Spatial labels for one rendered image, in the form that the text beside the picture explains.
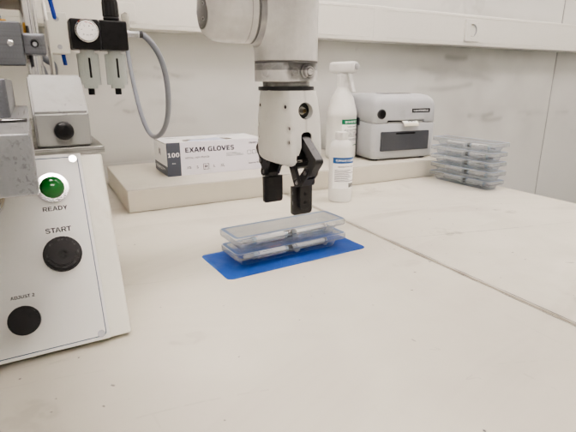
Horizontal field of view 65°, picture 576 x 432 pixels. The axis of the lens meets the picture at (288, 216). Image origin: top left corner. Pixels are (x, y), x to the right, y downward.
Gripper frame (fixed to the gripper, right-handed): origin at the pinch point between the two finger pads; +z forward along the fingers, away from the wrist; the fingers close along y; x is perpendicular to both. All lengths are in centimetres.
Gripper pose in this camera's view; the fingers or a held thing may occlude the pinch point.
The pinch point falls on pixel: (286, 197)
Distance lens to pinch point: 65.4
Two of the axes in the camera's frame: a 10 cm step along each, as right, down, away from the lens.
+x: -8.5, 1.5, -5.0
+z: 0.0, 9.6, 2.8
